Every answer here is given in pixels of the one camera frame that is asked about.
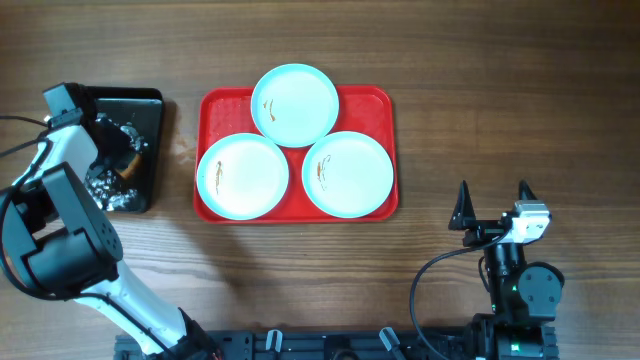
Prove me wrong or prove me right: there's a green and orange sponge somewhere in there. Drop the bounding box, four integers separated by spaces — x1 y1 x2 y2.
113 152 142 180

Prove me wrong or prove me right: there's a light blue plate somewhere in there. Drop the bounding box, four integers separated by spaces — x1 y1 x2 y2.
195 133 290 221
250 63 340 148
301 131 395 219

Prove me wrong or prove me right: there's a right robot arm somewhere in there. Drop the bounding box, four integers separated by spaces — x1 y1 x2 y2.
448 181 565 360

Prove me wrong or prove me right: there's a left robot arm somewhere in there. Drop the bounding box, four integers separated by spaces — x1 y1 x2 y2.
1 83 223 359

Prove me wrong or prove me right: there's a black water tray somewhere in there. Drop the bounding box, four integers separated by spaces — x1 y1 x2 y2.
84 87 165 213

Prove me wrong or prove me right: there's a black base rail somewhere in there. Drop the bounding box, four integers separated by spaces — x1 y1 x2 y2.
113 327 559 360

